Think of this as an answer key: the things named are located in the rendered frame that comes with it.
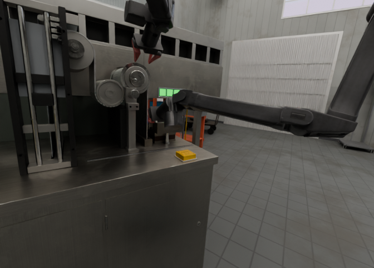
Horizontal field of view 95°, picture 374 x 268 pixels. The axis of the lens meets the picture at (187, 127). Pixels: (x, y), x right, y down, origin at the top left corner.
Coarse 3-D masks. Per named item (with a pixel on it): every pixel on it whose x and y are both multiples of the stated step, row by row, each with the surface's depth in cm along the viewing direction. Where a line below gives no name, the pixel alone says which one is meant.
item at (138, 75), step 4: (132, 72) 80; (136, 72) 81; (140, 72) 82; (132, 76) 81; (136, 76) 82; (140, 76) 83; (144, 76) 84; (140, 80) 84; (144, 80) 84; (132, 84) 82; (136, 84) 83; (140, 84) 84
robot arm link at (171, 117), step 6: (174, 96) 64; (180, 96) 63; (174, 102) 64; (180, 108) 67; (168, 114) 65; (174, 114) 65; (180, 114) 66; (168, 120) 64; (174, 120) 64; (180, 120) 65; (168, 126) 64; (174, 126) 65; (180, 126) 66
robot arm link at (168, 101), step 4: (172, 96) 68; (168, 100) 67; (172, 100) 67; (164, 104) 67; (168, 104) 66; (172, 104) 66; (164, 108) 68; (168, 108) 67; (172, 108) 66; (164, 112) 70
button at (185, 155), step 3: (180, 150) 83; (183, 150) 83; (186, 150) 83; (189, 150) 84; (177, 153) 81; (180, 153) 79; (183, 153) 79; (186, 153) 80; (189, 153) 80; (192, 153) 80; (177, 156) 81; (180, 156) 78; (183, 156) 76; (186, 156) 77; (189, 156) 78; (192, 156) 79; (195, 156) 80; (183, 159) 77; (186, 159) 77
